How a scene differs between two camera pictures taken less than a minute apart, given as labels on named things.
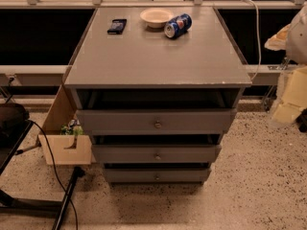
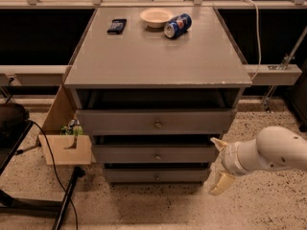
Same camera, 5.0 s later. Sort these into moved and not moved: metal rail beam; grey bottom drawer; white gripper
Moved: white gripper
Not moved: metal rail beam; grey bottom drawer
